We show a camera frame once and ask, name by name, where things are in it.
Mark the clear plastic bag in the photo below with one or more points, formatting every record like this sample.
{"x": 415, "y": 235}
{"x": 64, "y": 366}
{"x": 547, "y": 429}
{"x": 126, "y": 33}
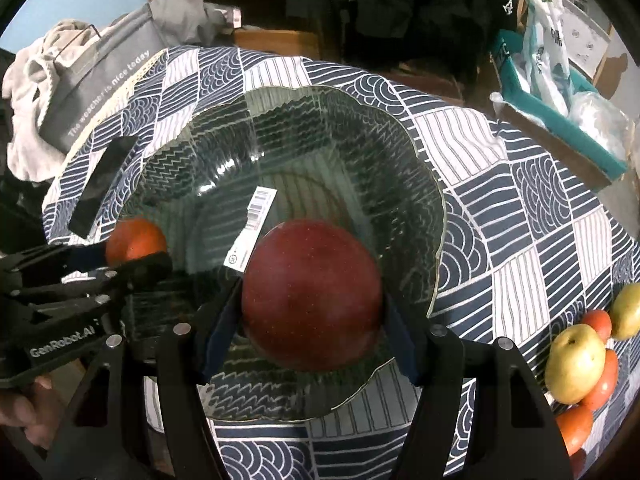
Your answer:
{"x": 600, "y": 125}

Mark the clear glass plate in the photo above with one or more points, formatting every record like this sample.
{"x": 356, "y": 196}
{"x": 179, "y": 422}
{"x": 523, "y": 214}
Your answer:
{"x": 310, "y": 145}

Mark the grey hoodie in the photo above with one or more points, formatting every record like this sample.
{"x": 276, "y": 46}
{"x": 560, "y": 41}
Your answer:
{"x": 180, "y": 15}

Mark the teal box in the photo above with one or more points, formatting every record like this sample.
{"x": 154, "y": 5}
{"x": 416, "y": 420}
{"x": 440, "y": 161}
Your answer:
{"x": 515, "y": 70}

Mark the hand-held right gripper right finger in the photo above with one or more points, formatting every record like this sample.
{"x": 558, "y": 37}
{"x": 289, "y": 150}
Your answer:
{"x": 400, "y": 342}

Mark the beige garment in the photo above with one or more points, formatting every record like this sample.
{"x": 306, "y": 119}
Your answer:
{"x": 30, "y": 125}

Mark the small orange tangerine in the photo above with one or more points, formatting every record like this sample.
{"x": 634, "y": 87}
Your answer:
{"x": 135, "y": 240}

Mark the white printed plastic bag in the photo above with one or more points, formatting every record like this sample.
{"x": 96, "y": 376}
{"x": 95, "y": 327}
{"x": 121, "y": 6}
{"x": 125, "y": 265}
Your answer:
{"x": 545, "y": 45}

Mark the person's left hand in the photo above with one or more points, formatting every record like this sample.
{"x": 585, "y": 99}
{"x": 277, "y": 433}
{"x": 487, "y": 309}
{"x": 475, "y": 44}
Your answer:
{"x": 27, "y": 412}

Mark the grey tote bag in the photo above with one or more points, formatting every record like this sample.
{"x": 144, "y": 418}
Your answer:
{"x": 100, "y": 70}

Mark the black smartphone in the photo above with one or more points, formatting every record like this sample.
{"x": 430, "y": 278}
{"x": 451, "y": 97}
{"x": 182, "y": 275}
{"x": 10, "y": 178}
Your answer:
{"x": 100, "y": 185}

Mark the wooden shelf rack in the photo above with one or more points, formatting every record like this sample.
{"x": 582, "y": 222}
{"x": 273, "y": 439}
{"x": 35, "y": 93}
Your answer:
{"x": 585, "y": 35}

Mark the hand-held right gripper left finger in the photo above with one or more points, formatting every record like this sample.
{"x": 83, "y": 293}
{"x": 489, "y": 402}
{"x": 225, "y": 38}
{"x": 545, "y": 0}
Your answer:
{"x": 220, "y": 332}

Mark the dark hanging coats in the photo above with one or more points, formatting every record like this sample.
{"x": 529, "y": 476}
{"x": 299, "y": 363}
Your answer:
{"x": 410, "y": 10}

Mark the white barcode sticker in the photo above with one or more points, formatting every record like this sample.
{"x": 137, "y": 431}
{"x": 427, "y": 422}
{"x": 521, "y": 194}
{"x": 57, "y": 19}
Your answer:
{"x": 252, "y": 225}

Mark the blue white patterned tablecloth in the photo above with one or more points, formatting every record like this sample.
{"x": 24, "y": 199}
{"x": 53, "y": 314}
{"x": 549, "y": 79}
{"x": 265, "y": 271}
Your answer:
{"x": 525, "y": 260}

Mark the cardboard box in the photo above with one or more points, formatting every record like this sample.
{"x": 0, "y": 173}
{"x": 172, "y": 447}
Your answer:
{"x": 545, "y": 147}

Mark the red apple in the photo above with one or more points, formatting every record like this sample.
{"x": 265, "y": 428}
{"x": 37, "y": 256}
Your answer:
{"x": 310, "y": 295}

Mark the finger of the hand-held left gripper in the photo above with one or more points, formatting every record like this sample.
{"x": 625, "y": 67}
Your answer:
{"x": 147, "y": 267}
{"x": 80, "y": 258}

